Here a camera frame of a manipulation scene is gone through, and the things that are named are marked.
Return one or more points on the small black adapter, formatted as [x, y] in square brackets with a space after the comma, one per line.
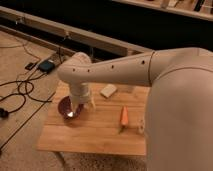
[30, 66]

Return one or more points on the long wooden rail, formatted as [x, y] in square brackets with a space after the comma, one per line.
[75, 34]

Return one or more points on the dark red ceramic cup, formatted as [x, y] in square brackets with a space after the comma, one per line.
[65, 108]

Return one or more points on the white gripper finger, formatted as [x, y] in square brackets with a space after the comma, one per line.
[77, 108]
[90, 105]

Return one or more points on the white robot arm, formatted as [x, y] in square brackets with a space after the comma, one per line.
[179, 110]

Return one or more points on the wooden table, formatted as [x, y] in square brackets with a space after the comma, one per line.
[97, 130]

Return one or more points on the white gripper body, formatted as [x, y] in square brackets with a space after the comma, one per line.
[80, 93]

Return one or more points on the black plug on floor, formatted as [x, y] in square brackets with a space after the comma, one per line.
[3, 113]

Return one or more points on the orange pepper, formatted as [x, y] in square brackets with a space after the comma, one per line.
[123, 119]

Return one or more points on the white rectangular block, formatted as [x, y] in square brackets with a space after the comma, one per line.
[108, 90]

